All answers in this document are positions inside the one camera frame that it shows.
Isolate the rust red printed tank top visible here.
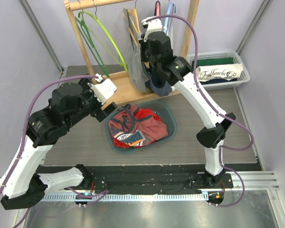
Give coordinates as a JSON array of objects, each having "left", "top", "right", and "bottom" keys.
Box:
[{"left": 108, "top": 104, "right": 169, "bottom": 147}]

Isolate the grey tank top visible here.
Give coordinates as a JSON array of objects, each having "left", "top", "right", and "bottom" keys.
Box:
[{"left": 124, "top": 19, "right": 149, "bottom": 93}]

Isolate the dark green hanger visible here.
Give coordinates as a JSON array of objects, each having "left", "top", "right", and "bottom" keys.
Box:
[{"left": 75, "top": 10, "right": 110, "bottom": 78}]

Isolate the yellow wooden hanger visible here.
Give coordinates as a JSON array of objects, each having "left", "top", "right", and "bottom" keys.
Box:
[{"left": 125, "top": 0, "right": 149, "bottom": 68}]

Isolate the lime green hanger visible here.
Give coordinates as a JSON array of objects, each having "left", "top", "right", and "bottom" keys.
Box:
[{"left": 90, "top": 13, "right": 128, "bottom": 72}]

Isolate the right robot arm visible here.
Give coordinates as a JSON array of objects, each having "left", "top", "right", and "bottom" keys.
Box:
[{"left": 139, "top": 31, "right": 236, "bottom": 188}]

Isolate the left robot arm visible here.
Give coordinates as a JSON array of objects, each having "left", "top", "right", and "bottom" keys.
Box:
[{"left": 0, "top": 76, "right": 117, "bottom": 210}]

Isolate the navy tank top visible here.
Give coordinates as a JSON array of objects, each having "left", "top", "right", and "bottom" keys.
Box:
[{"left": 145, "top": 68, "right": 172, "bottom": 97}]

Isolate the white tank top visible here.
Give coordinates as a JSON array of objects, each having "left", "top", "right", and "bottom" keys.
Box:
[{"left": 164, "top": 2, "right": 176, "bottom": 37}]

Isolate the pink hanger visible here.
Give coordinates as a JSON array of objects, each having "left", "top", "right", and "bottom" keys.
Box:
[{"left": 154, "top": 0, "right": 161, "bottom": 16}]

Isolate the wooden clothes rack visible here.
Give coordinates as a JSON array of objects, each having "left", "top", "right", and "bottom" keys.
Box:
[{"left": 64, "top": 0, "right": 199, "bottom": 107}]

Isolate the grey plastic basin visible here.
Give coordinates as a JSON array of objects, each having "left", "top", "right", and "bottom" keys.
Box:
[{"left": 105, "top": 101, "right": 177, "bottom": 153}]

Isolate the navy folded cloth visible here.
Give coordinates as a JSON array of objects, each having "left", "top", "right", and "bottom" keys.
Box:
[{"left": 199, "top": 78, "right": 237, "bottom": 85}]

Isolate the green folded cloth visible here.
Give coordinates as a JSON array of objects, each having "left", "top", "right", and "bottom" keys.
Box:
[{"left": 196, "top": 57, "right": 233, "bottom": 67}]

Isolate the white printed folded cloth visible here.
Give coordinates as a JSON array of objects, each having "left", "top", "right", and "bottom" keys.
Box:
[{"left": 196, "top": 64, "right": 243, "bottom": 81}]

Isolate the white plastic basket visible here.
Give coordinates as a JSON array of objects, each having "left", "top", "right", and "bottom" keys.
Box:
[{"left": 197, "top": 51, "right": 250, "bottom": 90}]

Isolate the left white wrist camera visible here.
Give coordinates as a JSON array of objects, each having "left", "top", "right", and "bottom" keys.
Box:
[{"left": 91, "top": 74, "right": 117, "bottom": 105}]

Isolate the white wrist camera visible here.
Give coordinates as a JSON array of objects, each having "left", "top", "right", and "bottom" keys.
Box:
[
  {"left": 141, "top": 16, "right": 162, "bottom": 42},
  {"left": 91, "top": 74, "right": 117, "bottom": 105}
]

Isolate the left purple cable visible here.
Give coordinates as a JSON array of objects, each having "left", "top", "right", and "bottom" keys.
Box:
[{"left": 0, "top": 73, "right": 110, "bottom": 228}]

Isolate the purple cable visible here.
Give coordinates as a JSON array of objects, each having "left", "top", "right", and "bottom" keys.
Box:
[
  {"left": 154, "top": 14, "right": 255, "bottom": 209},
  {"left": 0, "top": 73, "right": 110, "bottom": 228}
]

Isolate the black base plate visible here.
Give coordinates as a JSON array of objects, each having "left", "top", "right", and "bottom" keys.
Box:
[{"left": 37, "top": 163, "right": 262, "bottom": 194}]

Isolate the white slotted cable duct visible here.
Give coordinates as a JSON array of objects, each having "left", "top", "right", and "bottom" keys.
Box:
[{"left": 42, "top": 191, "right": 209, "bottom": 202}]

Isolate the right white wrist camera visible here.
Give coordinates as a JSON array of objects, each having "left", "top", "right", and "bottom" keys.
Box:
[{"left": 141, "top": 16, "right": 162, "bottom": 42}]

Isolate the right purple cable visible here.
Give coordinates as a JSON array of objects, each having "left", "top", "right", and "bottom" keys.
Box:
[{"left": 154, "top": 14, "right": 255, "bottom": 209}]

